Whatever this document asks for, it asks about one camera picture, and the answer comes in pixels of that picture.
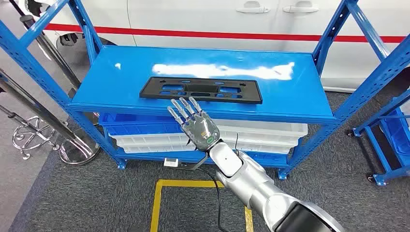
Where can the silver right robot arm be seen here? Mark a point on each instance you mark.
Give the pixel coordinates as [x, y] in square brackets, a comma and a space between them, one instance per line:
[253, 189]

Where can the blue wheeled rack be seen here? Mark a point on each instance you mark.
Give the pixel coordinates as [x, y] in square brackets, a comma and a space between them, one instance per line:
[376, 147]

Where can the white car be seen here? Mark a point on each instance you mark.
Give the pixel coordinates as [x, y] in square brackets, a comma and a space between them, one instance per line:
[192, 19]

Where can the black stanchion post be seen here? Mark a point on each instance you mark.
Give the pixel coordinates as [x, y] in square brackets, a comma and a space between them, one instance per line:
[51, 52]

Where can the blue metal shelf rack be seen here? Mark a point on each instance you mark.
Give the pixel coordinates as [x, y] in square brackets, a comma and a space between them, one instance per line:
[128, 80]

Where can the red barrier belt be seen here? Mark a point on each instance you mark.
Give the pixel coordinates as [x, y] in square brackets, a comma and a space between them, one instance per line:
[192, 33]

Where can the black plastic frame part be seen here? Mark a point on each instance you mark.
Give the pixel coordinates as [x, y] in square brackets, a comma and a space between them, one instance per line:
[250, 96]

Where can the blue plastic bin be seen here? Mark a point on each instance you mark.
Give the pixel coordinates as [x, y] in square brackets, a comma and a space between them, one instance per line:
[397, 137]
[137, 128]

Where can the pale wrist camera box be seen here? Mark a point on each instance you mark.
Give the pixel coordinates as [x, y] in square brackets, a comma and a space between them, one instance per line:
[170, 162]

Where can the chrome stool base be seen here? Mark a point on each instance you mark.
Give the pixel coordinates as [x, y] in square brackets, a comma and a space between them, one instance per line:
[35, 121]

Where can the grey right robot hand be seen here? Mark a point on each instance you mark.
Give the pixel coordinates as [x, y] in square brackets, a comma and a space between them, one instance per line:
[201, 131]

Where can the black camera bracket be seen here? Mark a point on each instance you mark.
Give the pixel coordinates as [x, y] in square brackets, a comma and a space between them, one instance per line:
[192, 166]

